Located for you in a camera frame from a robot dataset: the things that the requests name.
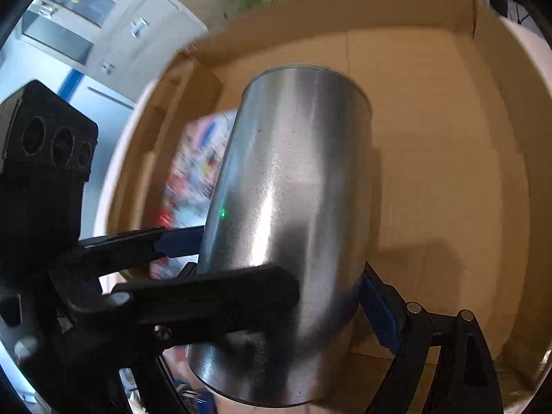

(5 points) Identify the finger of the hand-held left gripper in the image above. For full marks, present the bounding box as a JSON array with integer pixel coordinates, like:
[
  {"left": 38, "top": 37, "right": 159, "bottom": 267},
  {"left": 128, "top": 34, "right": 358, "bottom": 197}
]
[
  {"left": 77, "top": 224, "right": 205, "bottom": 277},
  {"left": 69, "top": 265, "right": 301, "bottom": 341}
]

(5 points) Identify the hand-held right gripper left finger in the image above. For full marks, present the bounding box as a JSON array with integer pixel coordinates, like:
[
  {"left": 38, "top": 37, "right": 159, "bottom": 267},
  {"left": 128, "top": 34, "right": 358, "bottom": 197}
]
[{"left": 120, "top": 262, "right": 199, "bottom": 414}]

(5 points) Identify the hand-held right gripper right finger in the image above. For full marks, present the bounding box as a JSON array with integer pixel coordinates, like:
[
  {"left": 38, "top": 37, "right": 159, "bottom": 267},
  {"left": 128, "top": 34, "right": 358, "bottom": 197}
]
[{"left": 354, "top": 261, "right": 506, "bottom": 414}]

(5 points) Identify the silver metal can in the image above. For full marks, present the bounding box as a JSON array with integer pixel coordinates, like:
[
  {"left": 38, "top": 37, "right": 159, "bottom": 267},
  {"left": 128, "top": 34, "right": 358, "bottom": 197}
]
[{"left": 185, "top": 65, "right": 373, "bottom": 408}]

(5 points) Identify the brown cardboard box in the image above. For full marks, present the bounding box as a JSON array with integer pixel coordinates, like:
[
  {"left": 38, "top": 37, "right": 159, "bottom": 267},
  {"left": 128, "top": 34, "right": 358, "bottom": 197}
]
[{"left": 92, "top": 0, "right": 552, "bottom": 414}]

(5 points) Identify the colourful printed packet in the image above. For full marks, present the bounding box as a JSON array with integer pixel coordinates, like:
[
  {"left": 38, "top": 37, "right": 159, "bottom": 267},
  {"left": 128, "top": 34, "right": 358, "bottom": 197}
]
[{"left": 148, "top": 109, "right": 239, "bottom": 282}]

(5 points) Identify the grey metal cabinet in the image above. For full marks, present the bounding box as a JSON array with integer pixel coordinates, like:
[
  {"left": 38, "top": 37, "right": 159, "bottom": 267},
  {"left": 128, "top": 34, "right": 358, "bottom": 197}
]
[{"left": 17, "top": 0, "right": 208, "bottom": 109}]

